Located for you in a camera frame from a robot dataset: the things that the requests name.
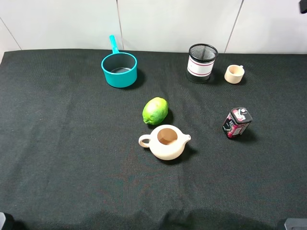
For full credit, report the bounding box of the small cream cup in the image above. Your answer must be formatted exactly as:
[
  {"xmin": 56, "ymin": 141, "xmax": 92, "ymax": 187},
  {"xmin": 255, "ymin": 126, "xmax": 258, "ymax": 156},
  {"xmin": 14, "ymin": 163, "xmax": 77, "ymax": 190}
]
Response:
[{"xmin": 224, "ymin": 65, "xmax": 245, "ymax": 84}]

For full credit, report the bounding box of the grey robot base left corner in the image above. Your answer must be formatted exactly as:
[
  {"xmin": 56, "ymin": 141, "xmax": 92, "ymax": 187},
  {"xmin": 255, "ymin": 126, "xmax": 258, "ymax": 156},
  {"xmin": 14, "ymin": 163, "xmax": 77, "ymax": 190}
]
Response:
[{"xmin": 0, "ymin": 212, "xmax": 14, "ymax": 230}]

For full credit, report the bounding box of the black pink tea tin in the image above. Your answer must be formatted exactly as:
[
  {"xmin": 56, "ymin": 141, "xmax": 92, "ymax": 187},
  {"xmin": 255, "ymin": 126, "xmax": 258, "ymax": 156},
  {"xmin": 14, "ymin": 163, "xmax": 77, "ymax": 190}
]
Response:
[{"xmin": 223, "ymin": 106, "xmax": 253, "ymax": 139}]

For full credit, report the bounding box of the teal saucepan with handle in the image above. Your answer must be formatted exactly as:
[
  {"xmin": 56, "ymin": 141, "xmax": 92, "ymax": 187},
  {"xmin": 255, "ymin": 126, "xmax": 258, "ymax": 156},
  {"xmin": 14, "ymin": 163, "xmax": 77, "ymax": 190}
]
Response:
[{"xmin": 101, "ymin": 35, "xmax": 138, "ymax": 88}]

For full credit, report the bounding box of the black woven table cloth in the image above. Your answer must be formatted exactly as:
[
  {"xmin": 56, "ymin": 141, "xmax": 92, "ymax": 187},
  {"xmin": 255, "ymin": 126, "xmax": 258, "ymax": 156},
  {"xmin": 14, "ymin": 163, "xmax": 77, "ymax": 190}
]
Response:
[{"xmin": 0, "ymin": 49, "xmax": 307, "ymax": 230}]

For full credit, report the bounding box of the cream ceramic teapot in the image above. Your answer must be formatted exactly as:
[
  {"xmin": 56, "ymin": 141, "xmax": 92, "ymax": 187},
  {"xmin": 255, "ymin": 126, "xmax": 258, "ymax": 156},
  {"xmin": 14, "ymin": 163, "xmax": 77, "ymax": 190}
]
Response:
[{"xmin": 138, "ymin": 125, "xmax": 191, "ymax": 161}]

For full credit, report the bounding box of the grey robot base right corner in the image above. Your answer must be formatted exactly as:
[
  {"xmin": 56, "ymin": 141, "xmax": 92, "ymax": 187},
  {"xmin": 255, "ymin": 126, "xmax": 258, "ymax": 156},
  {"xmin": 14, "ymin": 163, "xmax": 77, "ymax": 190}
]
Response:
[{"xmin": 277, "ymin": 218, "xmax": 307, "ymax": 230}]

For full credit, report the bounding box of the green lime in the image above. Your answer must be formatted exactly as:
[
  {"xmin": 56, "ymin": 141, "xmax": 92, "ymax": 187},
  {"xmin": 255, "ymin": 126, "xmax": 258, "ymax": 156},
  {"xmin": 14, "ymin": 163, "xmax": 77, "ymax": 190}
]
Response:
[{"xmin": 142, "ymin": 97, "xmax": 168, "ymax": 125}]

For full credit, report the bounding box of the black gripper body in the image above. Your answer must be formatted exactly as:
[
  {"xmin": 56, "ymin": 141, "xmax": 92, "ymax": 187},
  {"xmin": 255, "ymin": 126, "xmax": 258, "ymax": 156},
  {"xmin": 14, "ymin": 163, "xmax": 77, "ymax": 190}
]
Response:
[{"xmin": 299, "ymin": 0, "xmax": 307, "ymax": 14}]

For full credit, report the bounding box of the black mesh pen holder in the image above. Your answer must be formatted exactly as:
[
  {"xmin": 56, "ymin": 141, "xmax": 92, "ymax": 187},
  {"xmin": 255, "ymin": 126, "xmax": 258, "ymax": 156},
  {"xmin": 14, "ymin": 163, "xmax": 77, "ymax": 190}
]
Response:
[{"xmin": 186, "ymin": 44, "xmax": 218, "ymax": 84}]

